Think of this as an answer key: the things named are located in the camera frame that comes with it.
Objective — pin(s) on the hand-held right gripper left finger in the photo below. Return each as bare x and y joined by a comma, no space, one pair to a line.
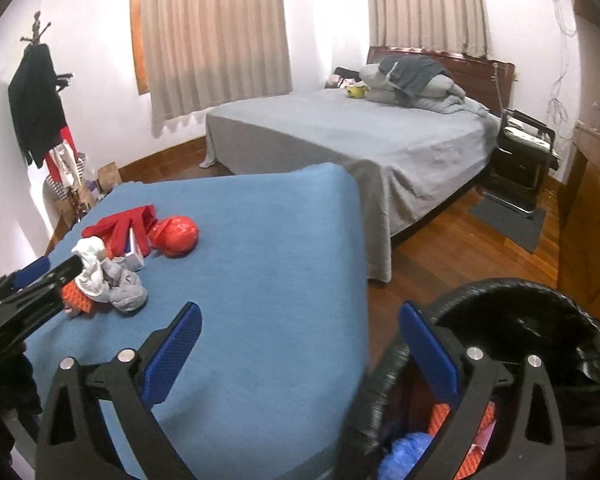
172,347

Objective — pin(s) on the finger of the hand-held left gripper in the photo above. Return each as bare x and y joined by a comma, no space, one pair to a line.
32,268
60,272

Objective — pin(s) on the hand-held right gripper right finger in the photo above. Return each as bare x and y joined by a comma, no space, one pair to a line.
427,347

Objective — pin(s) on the white cloth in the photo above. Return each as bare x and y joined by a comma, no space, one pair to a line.
92,270

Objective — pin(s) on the orange textured cloth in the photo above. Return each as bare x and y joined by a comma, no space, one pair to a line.
75,302

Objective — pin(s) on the grey sock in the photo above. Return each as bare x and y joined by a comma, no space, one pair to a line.
130,297
117,271

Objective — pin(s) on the pair of red gloves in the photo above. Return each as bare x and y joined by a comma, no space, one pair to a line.
117,225

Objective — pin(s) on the white and blue carton box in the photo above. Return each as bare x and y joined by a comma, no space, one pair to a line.
134,250

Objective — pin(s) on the red plastic bag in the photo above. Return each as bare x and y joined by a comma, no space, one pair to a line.
177,235

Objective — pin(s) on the black bag lined bin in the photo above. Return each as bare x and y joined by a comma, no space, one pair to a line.
570,320

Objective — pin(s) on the orange ribbed packet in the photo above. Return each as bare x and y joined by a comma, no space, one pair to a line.
442,417

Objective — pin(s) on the checkered bag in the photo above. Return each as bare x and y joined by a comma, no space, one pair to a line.
55,190

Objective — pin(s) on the white hanging bag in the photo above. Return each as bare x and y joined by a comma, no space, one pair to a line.
69,165

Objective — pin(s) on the brown paper bag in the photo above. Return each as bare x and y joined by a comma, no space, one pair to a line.
109,176

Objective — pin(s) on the blue plastic bag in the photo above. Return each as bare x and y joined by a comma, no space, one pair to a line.
405,455

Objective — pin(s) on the red hanging garment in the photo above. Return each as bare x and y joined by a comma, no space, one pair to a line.
55,160

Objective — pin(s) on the blue covered table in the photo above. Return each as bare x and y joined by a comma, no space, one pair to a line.
270,285

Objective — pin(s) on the grey floor mat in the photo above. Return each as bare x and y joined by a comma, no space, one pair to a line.
512,222

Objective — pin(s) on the black hanging coat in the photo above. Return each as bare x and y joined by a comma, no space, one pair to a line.
35,105

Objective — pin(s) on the grey bed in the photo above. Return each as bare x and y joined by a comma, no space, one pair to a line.
360,140

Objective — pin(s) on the wooden wardrobe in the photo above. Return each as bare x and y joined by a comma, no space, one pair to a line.
592,200

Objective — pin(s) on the folded grey blanket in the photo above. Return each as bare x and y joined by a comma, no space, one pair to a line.
460,105

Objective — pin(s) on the yellow plush toy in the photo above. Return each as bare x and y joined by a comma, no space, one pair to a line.
357,91

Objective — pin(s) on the grey pillows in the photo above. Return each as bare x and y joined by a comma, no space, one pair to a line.
380,82

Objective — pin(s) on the dark folded clothes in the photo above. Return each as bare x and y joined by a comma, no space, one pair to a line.
412,72

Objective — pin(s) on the pink small item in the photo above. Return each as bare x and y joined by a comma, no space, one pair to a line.
342,81

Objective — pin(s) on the beige wide curtain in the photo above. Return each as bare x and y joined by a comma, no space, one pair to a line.
215,35

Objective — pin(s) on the wooden headboard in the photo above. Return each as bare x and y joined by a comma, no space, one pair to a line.
480,67

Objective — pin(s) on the beige narrow curtain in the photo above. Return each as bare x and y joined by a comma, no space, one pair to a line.
425,5

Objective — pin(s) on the wooden window frame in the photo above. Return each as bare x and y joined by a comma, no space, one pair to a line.
137,35

